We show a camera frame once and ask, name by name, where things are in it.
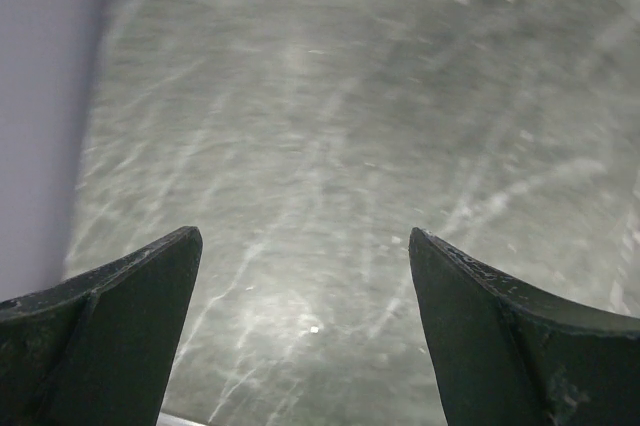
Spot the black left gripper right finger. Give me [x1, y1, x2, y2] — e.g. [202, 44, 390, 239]
[408, 228, 639, 426]

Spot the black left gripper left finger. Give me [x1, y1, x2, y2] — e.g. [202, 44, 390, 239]
[1, 226, 203, 426]

